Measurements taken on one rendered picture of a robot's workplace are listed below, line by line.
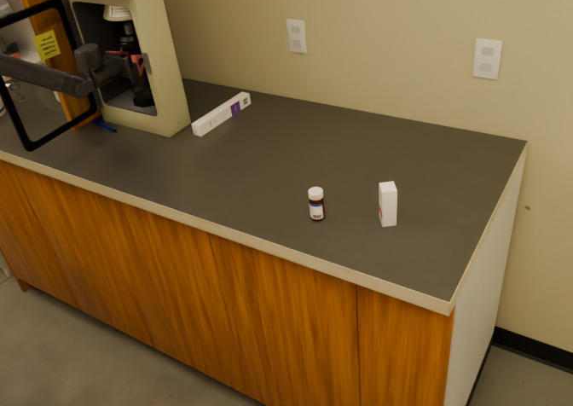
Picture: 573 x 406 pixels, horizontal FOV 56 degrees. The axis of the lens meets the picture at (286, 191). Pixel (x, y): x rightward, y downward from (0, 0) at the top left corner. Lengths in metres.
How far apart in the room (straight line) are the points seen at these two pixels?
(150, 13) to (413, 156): 0.88
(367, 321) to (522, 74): 0.81
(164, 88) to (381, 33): 0.70
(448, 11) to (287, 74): 0.63
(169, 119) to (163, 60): 0.19
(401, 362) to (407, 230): 0.34
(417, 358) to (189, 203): 0.71
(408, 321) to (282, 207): 0.43
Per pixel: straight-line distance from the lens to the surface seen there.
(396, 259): 1.27
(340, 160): 1.60
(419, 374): 1.46
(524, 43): 1.65
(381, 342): 1.43
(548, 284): 2.08
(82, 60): 1.75
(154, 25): 1.75
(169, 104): 1.83
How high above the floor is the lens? 1.81
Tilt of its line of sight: 35 degrees down
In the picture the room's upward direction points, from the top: 7 degrees counter-clockwise
